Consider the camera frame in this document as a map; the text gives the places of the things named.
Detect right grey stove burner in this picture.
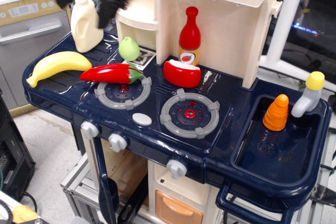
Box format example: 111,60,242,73
159,88,221,140

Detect grey toy dishwasher cabinet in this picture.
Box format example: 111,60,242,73
1,0,70,114

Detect grey oval button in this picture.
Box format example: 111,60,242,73
132,113,152,126

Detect grey yellow toy faucet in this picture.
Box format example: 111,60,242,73
291,71,325,118

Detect white stand pole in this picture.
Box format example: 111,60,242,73
260,0,335,81

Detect navy toy kitchen counter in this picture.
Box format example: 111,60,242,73
22,34,332,212

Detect cream toy kitchen shelf unit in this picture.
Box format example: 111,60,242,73
116,0,281,88

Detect red toy apple half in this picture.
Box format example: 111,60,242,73
163,59,202,88

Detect black computer case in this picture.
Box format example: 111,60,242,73
1,99,35,201

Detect orange toy drawer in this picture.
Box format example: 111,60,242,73
155,190,203,224

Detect right grey stove knob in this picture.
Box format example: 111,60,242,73
166,159,187,179

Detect grey stove knob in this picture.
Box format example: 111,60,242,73
166,159,187,179
108,133,128,153
81,121,99,139

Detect red toy chili pepper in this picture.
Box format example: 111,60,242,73
80,63,144,84

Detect cream detergent bottle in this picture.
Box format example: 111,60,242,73
70,0,103,53

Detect yellow toy banana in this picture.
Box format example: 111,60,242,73
26,51,92,88

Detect left grey stove knob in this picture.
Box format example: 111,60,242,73
81,121,99,139

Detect orange toy carrot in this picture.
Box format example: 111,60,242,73
262,94,289,132

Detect left grey stove burner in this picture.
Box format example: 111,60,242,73
94,77,152,111

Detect grey stove burner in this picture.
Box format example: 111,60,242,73
159,88,221,140
94,77,152,111

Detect navy toy oven door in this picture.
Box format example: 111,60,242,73
93,137,149,223

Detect green toy pear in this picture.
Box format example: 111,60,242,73
119,37,140,61

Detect middle grey stove knob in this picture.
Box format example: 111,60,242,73
108,133,128,153

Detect red ketchup bottle toy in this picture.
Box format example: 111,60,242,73
178,6,201,66

